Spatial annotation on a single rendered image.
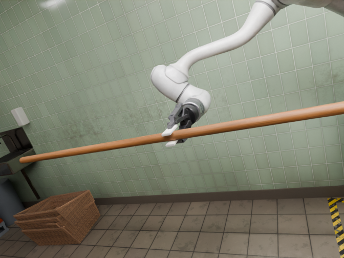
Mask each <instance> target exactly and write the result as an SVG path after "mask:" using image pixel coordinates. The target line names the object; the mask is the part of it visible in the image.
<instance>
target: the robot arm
mask: <svg viewBox="0 0 344 258"><path fill-rule="evenodd" d="M292 4H295V5H299V6H306V7H311V8H322V7H324V8H326V9H328V10H330V11H332V12H334V13H336V14H338V15H340V16H342V17H344V0H256V1H255V3H254V5H253V6H252V9H251V11H250V13H249V15H248V17H247V19H246V21H245V23H244V25H243V26H242V27H241V28H240V29H239V30H238V31H237V32H236V33H234V34H232V35H230V36H227V37H225V38H222V39H219V40H217V41H214V42H211V43H209V44H206V45H203V46H201V47H198V48H195V49H193V50H191V51H189V52H188V53H186V54H185V55H184V56H183V57H181V58H180V59H179V60H178V61H177V62H176V63H173V64H170V65H169V66H167V67H166V66H165V65H158V66H156V67H154V68H153V70H152V72H151V75H150V79H151V82H152V84H153V85H154V86H155V88H156V89H157V90H158V91H159V92H160V93H161V94H163V95H164V96H165V97H167V98H168V99H170V100H172V101H174V102H175V103H177V104H176V106H175V108H174V110H173V111H172V112H171V114H170V115H169V117H168V119H169V120H170V122H168V123H167V129H166V130H165V131H164V132H163V134H162V136H169V135H171V134H172V132H173V131H174V130H175V129H176V128H177V127H178V125H177V124H178V123H179V122H180V125H179V129H178V130H182V129H186V128H191V126H192V125H193V124H194V123H195V122H197V121H198V120H199V119H200V118H201V117H202V116H203V115H204V114H205V113H206V112H207V111H208V109H209V107H210V104H211V96H210V94H209V93H208V92H207V91H206V90H203V89H200V88H196V87H194V86H193V85H191V84H190V83H188V79H189V75H188V72H189V69H190V67H191V66H192V65H193V64H194V63H196V62H198V61H200V60H203V59H206V58H210V57H213V56H216V55H219V54H222V53H226V52H229V51H232V50H235V49H237V48H239V47H241V46H243V45H245V44H246V43H248V42H249V41H251V40H252V39H253V38H254V37H255V36H256V35H257V34H258V33H259V32H260V31H261V29H262V28H263V27H264V26H265V25H267V24H268V23H269V22H270V21H271V20H272V19H273V18H274V17H275V15H276V14H277V13H278V12H279V11H280V10H281V9H284V8H285V7H287V6H289V5H292ZM187 139H188V138H186V139H179V140H173V141H168V142H167V144H166V145H165V146H166V147H170V146H174V145H175V144H178V143H184V142H185V141H186V140H187Z"/></svg>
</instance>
